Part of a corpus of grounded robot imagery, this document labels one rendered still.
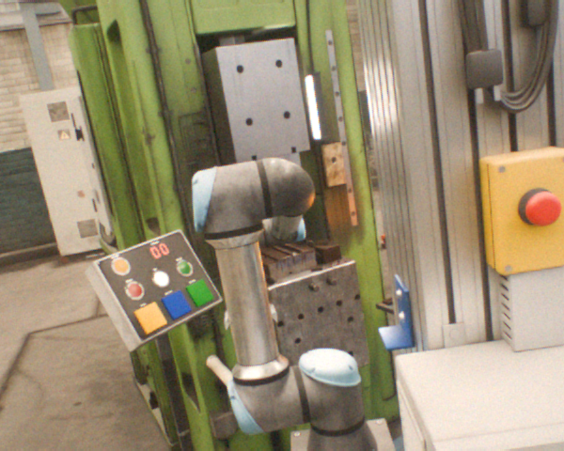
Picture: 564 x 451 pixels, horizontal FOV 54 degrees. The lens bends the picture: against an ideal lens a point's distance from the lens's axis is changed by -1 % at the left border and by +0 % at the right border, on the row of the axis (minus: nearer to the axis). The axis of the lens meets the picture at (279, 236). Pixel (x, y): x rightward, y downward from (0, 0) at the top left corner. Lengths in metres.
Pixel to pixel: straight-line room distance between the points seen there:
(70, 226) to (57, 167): 0.75
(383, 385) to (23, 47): 6.51
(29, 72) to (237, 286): 7.06
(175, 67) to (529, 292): 1.59
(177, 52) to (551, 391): 1.70
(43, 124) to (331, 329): 5.63
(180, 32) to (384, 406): 1.85
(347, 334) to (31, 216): 6.32
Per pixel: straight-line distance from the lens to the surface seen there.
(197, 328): 2.13
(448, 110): 0.68
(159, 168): 2.02
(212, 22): 2.12
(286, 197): 1.03
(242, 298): 1.06
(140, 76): 2.02
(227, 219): 1.02
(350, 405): 1.15
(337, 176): 2.29
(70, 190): 7.30
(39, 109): 7.29
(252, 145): 1.98
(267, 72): 2.02
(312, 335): 2.15
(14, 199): 8.06
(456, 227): 0.70
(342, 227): 2.35
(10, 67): 8.01
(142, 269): 1.75
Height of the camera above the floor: 1.57
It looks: 14 degrees down
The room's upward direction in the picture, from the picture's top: 10 degrees counter-clockwise
